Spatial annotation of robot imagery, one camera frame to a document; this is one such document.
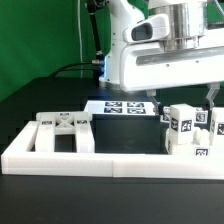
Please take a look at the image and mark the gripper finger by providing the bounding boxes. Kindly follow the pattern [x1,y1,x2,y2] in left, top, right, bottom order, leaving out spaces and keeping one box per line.
[146,90,160,115]
[206,83,220,109]

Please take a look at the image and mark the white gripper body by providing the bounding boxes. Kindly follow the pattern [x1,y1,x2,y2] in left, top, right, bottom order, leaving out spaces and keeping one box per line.
[119,13,224,91]

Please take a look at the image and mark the white chair seat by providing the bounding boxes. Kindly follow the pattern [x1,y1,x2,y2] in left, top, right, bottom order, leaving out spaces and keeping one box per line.
[165,127,224,156]

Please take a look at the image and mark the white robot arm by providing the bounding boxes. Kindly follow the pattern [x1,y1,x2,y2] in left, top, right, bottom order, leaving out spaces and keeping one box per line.
[85,0,224,114]

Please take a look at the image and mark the white sheet with markers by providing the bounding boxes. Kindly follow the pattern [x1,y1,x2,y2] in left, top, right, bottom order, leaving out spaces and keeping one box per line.
[84,100,156,116]

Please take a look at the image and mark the black cable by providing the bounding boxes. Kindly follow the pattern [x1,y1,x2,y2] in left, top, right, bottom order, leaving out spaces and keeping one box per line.
[49,60,105,78]

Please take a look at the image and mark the white cable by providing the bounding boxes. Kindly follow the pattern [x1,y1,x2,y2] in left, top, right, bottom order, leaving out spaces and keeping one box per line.
[77,0,84,79]

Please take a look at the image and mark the white chair back frame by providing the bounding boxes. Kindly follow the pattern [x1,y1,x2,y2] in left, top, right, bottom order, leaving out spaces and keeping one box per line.
[35,111,95,153]

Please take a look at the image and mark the white U-shaped fence frame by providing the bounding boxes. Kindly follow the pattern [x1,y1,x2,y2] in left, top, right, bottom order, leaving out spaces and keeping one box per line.
[1,121,224,180]

